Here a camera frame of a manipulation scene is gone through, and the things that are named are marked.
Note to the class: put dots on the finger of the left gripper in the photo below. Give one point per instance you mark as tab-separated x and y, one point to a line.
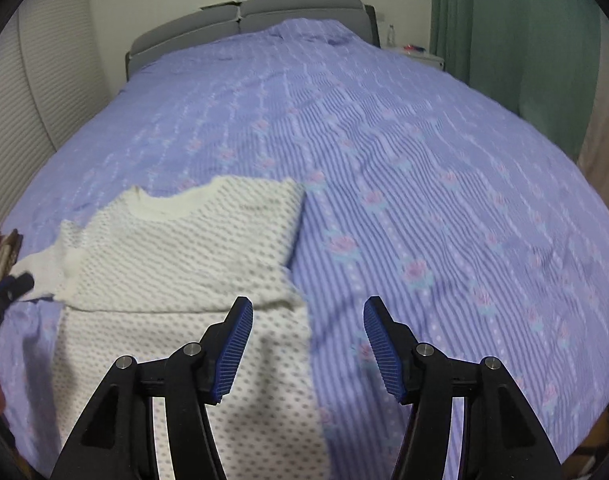
14	287

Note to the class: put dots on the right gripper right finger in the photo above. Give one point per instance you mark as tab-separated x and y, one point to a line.
502	436

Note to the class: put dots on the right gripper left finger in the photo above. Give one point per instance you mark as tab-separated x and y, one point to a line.
114	436

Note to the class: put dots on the white polka dot shirt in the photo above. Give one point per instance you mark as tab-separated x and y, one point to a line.
148	274

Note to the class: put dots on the purple floral bed cover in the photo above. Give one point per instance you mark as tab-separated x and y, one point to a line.
476	231

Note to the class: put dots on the white louvered wardrobe doors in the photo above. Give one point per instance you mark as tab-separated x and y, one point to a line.
51	83

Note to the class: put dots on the grey upholstered headboard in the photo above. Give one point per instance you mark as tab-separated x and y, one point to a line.
209	25

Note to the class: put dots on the items on headboard shelf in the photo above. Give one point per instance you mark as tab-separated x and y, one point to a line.
223	3

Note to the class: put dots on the white nightstand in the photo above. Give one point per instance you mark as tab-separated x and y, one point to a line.
423	57

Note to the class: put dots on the green curtain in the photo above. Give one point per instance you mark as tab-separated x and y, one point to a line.
538	58

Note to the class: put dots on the red item on nightstand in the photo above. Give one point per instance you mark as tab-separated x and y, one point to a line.
414	49

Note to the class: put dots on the clear plastic bottle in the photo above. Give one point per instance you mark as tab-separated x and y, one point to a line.
391	36

